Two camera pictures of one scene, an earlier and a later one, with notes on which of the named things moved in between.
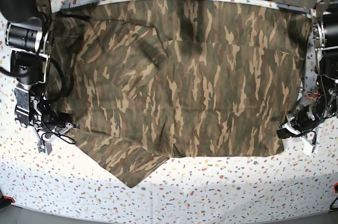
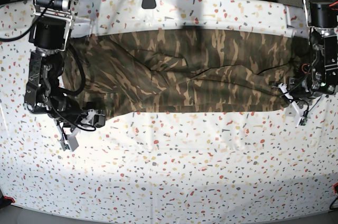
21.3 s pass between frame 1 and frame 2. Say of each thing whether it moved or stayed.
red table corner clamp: stayed
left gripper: moved
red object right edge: stayed
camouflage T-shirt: moved
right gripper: moved
